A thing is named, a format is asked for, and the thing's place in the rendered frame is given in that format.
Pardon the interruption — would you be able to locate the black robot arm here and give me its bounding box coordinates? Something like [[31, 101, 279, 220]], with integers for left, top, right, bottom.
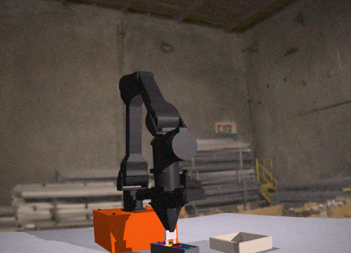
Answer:
[[116, 71, 198, 211]]

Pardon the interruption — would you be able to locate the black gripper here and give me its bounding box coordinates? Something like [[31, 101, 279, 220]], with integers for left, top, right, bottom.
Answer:
[[136, 163, 206, 232]]

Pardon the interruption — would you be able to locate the white blade fuse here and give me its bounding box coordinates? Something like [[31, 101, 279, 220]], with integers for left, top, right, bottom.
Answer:
[[164, 229, 177, 245]]

